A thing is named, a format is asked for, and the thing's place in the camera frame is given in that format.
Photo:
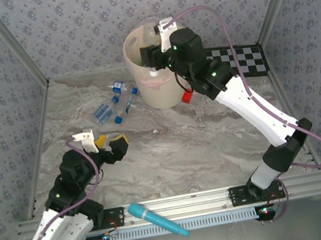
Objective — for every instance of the crushed soda water bottle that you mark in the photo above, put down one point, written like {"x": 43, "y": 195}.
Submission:
{"x": 102, "y": 112}

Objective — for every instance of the small clear blue-label bottle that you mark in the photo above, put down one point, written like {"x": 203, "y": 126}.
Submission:
{"x": 117, "y": 87}

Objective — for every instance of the clear bottle blue cap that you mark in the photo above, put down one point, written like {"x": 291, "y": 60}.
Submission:
{"x": 115, "y": 99}

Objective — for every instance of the clear bottle mountain label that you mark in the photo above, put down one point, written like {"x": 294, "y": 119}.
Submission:
{"x": 128, "y": 103}

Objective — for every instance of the pink plastic bin liner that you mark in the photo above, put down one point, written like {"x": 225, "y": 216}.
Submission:
{"x": 154, "y": 81}

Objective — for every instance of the cream plastic waste bin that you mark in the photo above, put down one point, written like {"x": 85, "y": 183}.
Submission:
{"x": 159, "y": 95}

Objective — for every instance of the red block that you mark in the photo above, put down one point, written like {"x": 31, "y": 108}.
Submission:
{"x": 187, "y": 97}

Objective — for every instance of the black grey chessboard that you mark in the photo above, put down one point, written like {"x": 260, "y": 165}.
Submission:
{"x": 249, "y": 59}

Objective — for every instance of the small circuit board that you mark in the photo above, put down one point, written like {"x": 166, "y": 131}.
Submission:
{"x": 101, "y": 237}
{"x": 266, "y": 210}

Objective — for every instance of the blue toy microphone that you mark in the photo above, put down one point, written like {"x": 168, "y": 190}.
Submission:
{"x": 152, "y": 218}

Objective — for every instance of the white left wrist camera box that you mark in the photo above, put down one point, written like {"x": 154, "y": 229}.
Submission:
{"x": 85, "y": 137}

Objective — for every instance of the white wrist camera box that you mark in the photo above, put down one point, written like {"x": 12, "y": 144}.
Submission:
{"x": 164, "y": 30}
{"x": 85, "y": 137}

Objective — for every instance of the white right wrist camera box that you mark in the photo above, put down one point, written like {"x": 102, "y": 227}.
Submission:
{"x": 164, "y": 30}

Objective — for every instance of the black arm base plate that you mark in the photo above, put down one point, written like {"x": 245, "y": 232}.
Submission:
{"x": 238, "y": 195}
{"x": 116, "y": 216}

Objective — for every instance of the aluminium frame rail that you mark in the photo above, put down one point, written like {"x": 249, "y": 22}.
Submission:
{"x": 192, "y": 202}

